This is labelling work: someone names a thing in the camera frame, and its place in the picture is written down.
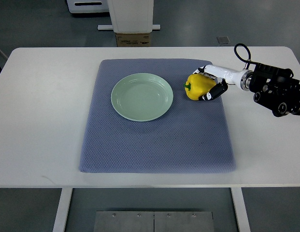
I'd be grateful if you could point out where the white pedestal stand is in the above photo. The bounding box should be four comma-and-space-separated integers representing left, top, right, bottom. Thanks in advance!
97, 0, 161, 33

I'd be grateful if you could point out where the white table leg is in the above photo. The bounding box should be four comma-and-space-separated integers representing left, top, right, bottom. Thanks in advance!
231, 187, 251, 232
53, 188, 72, 232

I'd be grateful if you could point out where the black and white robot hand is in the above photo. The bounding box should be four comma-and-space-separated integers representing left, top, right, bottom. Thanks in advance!
193, 65, 251, 101

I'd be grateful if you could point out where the yellow bell pepper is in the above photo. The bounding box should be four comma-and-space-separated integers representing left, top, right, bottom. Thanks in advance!
184, 73, 216, 101

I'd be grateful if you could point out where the light green plate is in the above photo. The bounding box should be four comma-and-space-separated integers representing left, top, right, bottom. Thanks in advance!
111, 73, 173, 122

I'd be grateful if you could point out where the grey floor plate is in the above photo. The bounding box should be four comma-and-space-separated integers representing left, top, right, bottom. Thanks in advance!
216, 36, 230, 45

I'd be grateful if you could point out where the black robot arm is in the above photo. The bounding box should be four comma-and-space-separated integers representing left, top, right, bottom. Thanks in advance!
241, 60, 300, 117

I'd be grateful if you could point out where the right white table leg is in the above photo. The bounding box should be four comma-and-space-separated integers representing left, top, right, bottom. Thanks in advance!
231, 187, 251, 232

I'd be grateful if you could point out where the white appliance with slot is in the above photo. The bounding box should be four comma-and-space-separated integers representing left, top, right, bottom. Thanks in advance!
66, 0, 109, 14

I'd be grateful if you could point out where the blue-grey textured mat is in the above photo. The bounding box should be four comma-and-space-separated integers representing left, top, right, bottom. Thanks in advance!
79, 58, 236, 174

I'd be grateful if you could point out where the brown cardboard box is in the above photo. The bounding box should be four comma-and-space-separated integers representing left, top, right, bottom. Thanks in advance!
115, 33, 151, 47

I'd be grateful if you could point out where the left white table leg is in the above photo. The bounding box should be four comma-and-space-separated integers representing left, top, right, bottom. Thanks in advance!
53, 188, 72, 232

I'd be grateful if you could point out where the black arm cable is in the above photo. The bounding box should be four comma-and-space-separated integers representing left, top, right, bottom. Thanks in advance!
233, 43, 253, 69

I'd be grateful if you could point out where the metal base plate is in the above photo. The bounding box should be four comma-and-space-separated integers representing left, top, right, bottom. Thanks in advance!
94, 211, 214, 232

